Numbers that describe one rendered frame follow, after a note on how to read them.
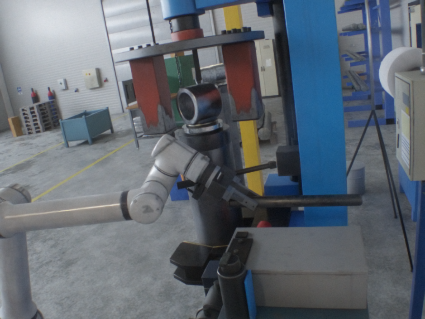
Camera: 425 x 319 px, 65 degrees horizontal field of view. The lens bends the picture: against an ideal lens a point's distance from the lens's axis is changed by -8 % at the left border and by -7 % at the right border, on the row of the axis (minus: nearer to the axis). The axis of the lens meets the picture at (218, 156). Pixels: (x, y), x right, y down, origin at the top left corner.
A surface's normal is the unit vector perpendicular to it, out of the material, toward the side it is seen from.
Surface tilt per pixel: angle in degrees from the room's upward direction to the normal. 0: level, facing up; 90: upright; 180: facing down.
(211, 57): 90
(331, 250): 0
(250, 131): 90
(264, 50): 90
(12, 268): 99
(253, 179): 90
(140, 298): 0
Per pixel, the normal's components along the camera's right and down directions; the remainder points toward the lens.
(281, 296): -0.27, 0.33
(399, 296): -0.15, -0.94
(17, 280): 0.69, 0.32
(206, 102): 0.62, 0.09
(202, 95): 0.50, -0.28
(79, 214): -0.05, 0.17
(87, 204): -0.14, -0.45
